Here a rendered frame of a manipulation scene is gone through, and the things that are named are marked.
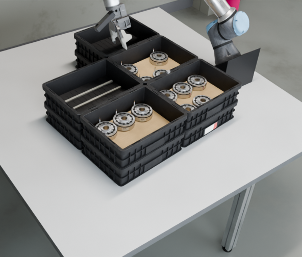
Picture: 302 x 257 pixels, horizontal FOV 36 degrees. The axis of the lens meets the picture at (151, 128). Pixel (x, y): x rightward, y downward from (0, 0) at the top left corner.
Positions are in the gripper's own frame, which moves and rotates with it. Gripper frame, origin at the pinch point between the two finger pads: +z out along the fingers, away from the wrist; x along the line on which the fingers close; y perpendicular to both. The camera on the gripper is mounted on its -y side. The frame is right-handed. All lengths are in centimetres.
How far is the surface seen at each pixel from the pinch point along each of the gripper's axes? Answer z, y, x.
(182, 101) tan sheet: 33.5, 20.8, -13.1
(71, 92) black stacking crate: 17.0, -26.8, 12.1
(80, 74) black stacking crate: 10.4, -19.3, 12.7
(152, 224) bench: 57, -26, -61
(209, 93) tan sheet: 36, 37, -12
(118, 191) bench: 49, -31, -40
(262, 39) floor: 91, 198, 158
